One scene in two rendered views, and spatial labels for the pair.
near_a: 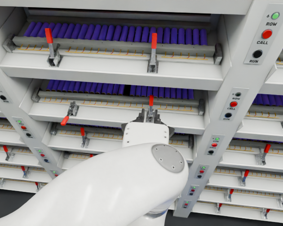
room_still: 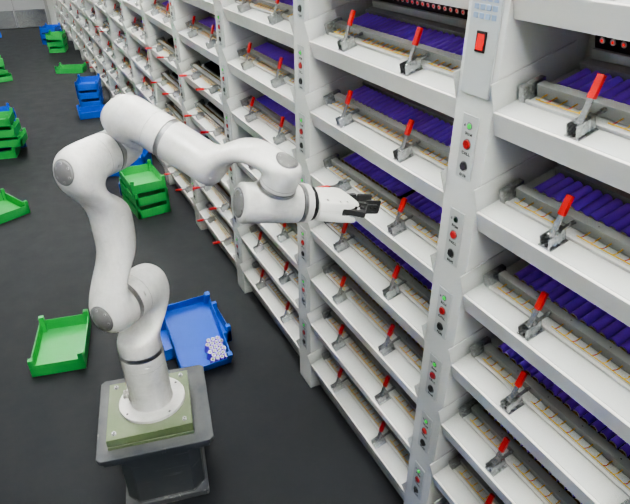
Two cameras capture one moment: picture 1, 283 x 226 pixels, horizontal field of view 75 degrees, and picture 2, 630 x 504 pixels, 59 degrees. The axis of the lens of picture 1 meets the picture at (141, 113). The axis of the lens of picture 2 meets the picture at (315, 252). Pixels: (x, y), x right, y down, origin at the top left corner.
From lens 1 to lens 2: 102 cm
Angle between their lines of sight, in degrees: 46
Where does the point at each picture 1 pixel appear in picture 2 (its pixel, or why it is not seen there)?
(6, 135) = not seen: hidden behind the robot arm
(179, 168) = (283, 164)
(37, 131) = not seen: hidden behind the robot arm
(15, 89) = (313, 141)
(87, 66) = (360, 135)
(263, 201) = not seen: outside the picture
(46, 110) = (325, 178)
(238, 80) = (454, 197)
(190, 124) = (425, 258)
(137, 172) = (262, 147)
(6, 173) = (271, 266)
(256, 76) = (468, 198)
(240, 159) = (484, 383)
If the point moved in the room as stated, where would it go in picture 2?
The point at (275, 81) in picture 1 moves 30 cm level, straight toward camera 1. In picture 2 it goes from (489, 216) to (327, 207)
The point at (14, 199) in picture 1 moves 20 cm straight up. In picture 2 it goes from (257, 318) to (254, 281)
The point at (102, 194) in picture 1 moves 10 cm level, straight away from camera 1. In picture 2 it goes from (244, 142) to (271, 128)
